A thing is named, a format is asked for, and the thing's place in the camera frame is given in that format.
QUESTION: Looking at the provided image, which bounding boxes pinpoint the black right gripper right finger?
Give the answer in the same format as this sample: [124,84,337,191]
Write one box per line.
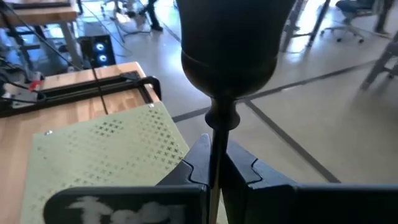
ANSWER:
[221,140,398,224]

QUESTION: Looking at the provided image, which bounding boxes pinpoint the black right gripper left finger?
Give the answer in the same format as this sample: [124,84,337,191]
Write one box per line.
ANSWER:
[43,133,213,224]

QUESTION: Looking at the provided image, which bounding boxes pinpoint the black metal candlestick holder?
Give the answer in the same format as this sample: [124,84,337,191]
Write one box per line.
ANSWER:
[175,0,298,224]

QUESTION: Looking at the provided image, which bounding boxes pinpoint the black computer tower blue fans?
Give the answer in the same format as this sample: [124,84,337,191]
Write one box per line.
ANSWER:
[77,34,117,68]

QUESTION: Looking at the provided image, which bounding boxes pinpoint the person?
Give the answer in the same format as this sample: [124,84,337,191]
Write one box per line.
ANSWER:
[138,0,164,32]

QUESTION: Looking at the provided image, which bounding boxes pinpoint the grey table legs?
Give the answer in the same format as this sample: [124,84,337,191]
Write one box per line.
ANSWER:
[280,0,331,53]

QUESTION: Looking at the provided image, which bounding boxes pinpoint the black diagonal strut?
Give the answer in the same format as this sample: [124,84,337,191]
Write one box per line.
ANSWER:
[0,0,82,72]

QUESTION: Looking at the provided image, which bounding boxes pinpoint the blue office chair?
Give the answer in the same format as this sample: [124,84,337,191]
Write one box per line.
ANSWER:
[320,0,376,44]

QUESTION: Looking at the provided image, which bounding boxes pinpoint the wooden desk with grey legs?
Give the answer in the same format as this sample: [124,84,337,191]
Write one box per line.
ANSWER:
[0,0,84,68]

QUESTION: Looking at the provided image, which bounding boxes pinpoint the black cable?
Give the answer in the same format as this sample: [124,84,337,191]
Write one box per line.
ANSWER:
[91,68,109,116]

